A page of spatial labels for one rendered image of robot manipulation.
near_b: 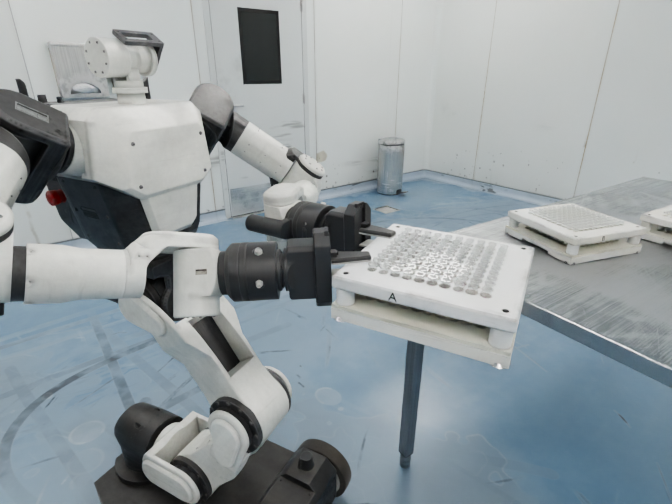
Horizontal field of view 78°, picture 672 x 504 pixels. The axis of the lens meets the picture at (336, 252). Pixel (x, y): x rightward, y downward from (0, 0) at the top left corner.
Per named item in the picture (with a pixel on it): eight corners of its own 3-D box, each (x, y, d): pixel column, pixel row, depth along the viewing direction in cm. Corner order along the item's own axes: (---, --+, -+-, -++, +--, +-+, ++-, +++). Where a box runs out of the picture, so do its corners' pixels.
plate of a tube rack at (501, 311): (532, 258, 68) (535, 246, 67) (515, 335, 48) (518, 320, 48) (392, 232, 79) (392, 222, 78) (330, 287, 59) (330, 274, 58)
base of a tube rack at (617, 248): (567, 223, 134) (568, 216, 133) (640, 252, 112) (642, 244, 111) (504, 232, 126) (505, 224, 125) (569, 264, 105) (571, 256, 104)
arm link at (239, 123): (222, 163, 108) (173, 132, 103) (236, 141, 113) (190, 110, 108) (239, 138, 99) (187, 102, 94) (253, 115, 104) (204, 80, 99)
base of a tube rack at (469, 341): (527, 284, 70) (529, 272, 69) (508, 369, 50) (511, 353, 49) (390, 256, 81) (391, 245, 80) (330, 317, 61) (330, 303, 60)
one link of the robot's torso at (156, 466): (144, 484, 120) (136, 451, 115) (196, 435, 136) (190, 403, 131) (197, 516, 111) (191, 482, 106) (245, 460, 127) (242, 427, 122)
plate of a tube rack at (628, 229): (570, 208, 132) (571, 202, 131) (645, 235, 110) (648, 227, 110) (506, 216, 124) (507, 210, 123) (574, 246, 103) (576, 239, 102)
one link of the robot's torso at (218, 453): (154, 480, 116) (208, 402, 89) (205, 430, 132) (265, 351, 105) (192, 522, 114) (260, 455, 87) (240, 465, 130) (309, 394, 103)
